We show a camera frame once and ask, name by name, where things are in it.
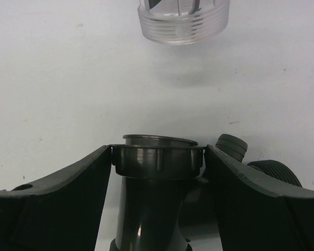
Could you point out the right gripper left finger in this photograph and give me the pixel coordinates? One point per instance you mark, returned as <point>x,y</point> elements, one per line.
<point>61,211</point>

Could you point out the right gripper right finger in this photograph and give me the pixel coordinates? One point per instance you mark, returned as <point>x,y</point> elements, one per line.
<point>255,211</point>

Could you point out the grey tee pipe fitting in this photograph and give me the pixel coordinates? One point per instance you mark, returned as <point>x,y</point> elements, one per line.
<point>165,189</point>

